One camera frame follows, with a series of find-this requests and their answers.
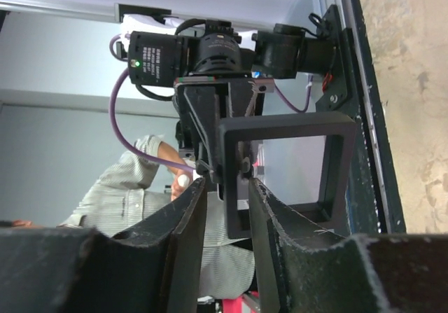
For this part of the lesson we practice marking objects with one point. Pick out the small black stand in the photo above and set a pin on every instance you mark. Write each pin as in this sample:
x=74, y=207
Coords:
x=304, y=159

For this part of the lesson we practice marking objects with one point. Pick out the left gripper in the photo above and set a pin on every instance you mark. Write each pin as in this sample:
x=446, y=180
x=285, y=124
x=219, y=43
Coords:
x=202, y=102

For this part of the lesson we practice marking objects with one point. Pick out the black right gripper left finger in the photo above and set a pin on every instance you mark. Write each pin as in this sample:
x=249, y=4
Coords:
x=153, y=266

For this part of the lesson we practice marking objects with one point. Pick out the black metal base frame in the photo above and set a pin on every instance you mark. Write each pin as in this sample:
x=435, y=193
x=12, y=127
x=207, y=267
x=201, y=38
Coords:
x=372, y=201

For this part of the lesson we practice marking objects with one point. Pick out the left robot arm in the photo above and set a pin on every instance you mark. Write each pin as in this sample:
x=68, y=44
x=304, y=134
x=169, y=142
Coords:
x=161, y=59

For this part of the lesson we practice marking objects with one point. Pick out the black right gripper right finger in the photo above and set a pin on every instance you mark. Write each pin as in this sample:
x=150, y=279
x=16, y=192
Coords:
x=303, y=267

